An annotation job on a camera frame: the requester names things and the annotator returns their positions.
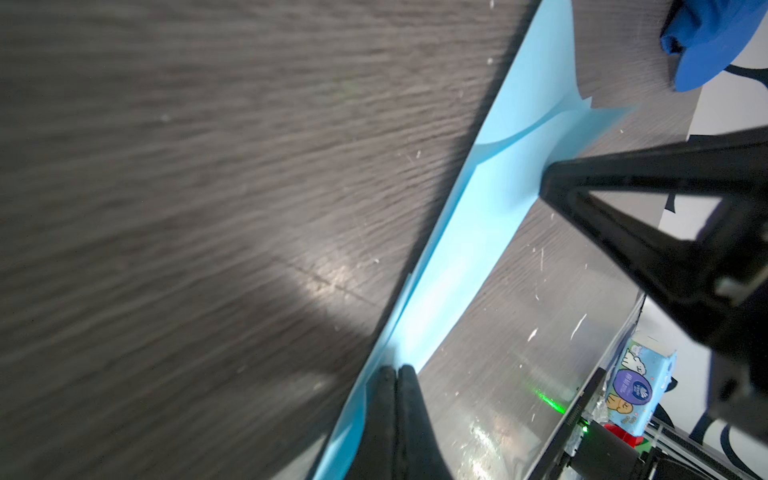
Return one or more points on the blue cloth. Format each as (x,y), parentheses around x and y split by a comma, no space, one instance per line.
(707,36)

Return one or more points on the light blue paper sheet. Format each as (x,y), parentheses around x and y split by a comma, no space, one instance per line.
(537,118)

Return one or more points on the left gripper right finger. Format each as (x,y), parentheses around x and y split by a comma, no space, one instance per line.
(417,454)

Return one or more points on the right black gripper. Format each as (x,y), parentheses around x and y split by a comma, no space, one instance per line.
(713,286)

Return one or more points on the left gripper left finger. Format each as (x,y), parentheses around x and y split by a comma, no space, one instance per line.
(375,457)

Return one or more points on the blue tissue pack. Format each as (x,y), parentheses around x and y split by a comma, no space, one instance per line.
(643,373)

